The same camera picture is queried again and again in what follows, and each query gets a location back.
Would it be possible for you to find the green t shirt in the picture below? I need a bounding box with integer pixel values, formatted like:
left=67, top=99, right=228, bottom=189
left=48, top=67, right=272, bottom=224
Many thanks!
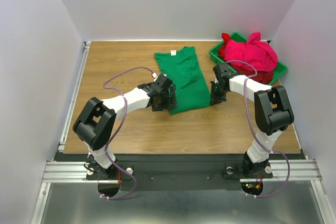
left=154, top=47, right=210, bottom=114

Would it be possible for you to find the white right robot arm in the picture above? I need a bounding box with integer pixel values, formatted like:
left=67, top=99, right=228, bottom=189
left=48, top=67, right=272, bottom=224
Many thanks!
left=209, top=63, right=294, bottom=177

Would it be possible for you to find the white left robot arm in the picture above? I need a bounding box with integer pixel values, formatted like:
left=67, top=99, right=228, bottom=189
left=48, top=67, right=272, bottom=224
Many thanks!
left=72, top=74, right=177, bottom=179

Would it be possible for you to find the green plastic bin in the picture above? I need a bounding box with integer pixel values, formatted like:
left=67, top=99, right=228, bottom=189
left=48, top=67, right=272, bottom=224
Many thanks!
left=209, top=32, right=287, bottom=85

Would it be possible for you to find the pink t shirt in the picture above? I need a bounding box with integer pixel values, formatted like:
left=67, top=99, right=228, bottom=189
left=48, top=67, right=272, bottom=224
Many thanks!
left=224, top=32, right=278, bottom=72

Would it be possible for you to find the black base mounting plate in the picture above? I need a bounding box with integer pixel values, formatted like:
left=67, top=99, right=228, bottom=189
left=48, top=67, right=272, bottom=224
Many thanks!
left=84, top=154, right=272, bottom=196

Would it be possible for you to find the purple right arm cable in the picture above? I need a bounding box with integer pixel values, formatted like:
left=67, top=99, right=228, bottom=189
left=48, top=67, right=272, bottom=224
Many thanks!
left=223, top=60, right=291, bottom=199

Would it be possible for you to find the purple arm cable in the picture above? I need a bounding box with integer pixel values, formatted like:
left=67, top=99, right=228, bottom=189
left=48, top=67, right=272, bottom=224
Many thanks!
left=223, top=60, right=291, bottom=199
left=98, top=66, right=158, bottom=200

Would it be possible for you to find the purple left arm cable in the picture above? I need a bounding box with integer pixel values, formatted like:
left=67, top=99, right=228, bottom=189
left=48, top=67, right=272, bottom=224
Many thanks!
left=98, top=66, right=158, bottom=200

